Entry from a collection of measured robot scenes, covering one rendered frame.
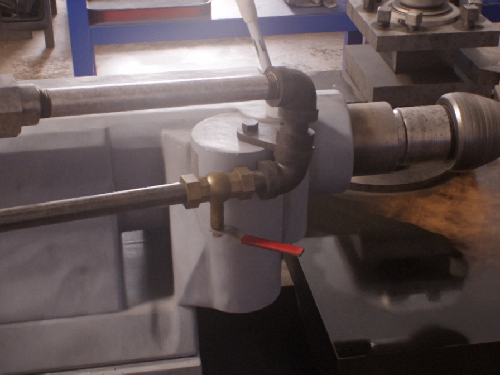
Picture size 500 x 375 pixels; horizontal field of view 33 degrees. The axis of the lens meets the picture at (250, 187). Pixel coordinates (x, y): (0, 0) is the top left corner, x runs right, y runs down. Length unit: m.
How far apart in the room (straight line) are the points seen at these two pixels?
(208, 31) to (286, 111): 1.97
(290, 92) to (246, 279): 0.20
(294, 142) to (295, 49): 3.69
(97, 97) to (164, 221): 0.25
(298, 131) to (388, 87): 0.43
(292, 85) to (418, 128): 0.25
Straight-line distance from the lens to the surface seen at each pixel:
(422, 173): 1.19
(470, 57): 1.20
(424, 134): 0.93
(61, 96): 0.64
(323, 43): 4.51
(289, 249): 0.73
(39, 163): 0.82
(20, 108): 0.62
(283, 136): 0.74
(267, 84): 0.71
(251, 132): 0.77
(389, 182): 1.17
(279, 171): 0.74
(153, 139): 0.81
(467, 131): 0.93
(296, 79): 0.72
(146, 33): 2.68
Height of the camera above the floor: 1.49
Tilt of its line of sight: 29 degrees down
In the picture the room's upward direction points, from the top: straight up
